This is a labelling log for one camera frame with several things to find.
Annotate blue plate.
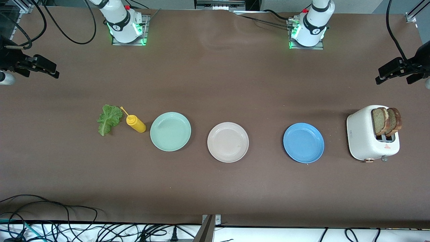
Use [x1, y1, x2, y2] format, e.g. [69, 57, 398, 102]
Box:
[283, 122, 325, 164]

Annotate yellow squeeze bottle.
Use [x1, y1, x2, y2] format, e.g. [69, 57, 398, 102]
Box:
[120, 106, 147, 133]

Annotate long black looping cable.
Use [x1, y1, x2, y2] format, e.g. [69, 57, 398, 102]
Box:
[0, 194, 98, 242]

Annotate beige plate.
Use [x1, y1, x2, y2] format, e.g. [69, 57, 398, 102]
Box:
[207, 122, 250, 163]

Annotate white two-slot toaster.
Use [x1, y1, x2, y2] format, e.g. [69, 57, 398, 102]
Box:
[346, 105, 400, 163]

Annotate metal frame block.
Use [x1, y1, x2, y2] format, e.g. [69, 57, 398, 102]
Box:
[194, 0, 246, 11]

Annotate aluminium frame bracket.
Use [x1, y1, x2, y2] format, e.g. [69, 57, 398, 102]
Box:
[193, 214, 222, 242]

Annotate black base connector cables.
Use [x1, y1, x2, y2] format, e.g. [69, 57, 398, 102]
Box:
[232, 9, 296, 30]

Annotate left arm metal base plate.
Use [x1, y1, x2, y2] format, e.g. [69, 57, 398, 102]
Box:
[287, 19, 325, 50]

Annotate brown bread slice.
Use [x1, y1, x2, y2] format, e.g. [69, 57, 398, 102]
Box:
[386, 107, 402, 137]
[371, 107, 390, 136]

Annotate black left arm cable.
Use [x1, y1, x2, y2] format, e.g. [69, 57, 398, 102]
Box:
[386, 0, 409, 62]

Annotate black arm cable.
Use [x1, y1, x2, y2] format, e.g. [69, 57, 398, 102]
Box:
[386, 0, 409, 62]
[7, 0, 97, 49]

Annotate mint green plate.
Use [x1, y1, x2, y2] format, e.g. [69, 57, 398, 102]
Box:
[150, 112, 192, 152]

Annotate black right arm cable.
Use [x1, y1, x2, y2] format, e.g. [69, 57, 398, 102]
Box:
[7, 0, 97, 49]

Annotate aluminium profile bar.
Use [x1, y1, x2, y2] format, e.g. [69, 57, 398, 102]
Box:
[0, 0, 36, 14]
[405, 0, 430, 23]

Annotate teal cable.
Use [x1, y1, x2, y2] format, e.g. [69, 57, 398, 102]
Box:
[0, 218, 44, 242]

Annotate green lettuce leaf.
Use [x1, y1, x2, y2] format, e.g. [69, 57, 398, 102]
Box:
[97, 104, 124, 136]

